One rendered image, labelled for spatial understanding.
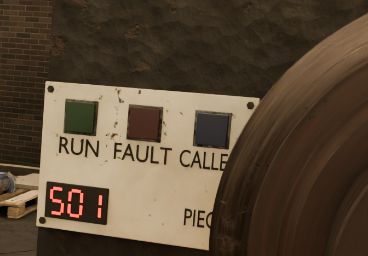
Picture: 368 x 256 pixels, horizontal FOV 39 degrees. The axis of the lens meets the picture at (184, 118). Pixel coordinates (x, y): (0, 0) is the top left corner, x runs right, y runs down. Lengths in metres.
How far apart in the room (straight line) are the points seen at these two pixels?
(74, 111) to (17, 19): 7.01
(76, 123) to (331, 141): 0.32
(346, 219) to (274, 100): 0.13
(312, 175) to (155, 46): 0.29
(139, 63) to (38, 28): 6.85
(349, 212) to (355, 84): 0.11
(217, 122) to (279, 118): 0.15
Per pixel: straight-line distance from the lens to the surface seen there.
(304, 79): 0.45
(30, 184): 5.39
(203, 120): 0.58
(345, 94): 0.43
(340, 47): 0.45
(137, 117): 0.60
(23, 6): 7.60
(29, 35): 7.51
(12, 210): 4.86
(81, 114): 0.62
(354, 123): 0.42
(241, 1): 0.61
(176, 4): 0.62
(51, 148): 0.65
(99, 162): 0.63
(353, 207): 0.37
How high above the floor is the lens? 1.24
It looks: 3 degrees down
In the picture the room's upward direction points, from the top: 5 degrees clockwise
